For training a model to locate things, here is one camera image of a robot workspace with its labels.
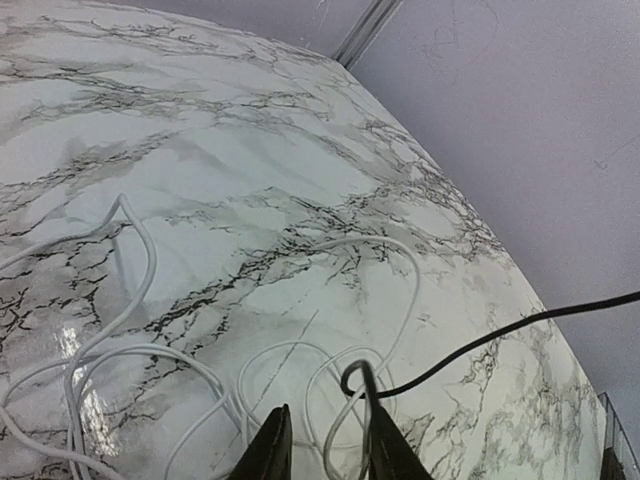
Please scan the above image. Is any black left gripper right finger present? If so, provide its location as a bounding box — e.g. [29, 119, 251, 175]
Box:
[369, 404, 433, 480]

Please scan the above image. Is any white cable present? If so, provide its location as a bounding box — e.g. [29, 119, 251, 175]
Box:
[0, 193, 421, 480]

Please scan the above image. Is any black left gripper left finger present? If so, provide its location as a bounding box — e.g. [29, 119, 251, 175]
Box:
[234, 404, 293, 480]

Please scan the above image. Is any long thin black cable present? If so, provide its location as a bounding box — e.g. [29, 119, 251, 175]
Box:
[340, 290, 640, 480]

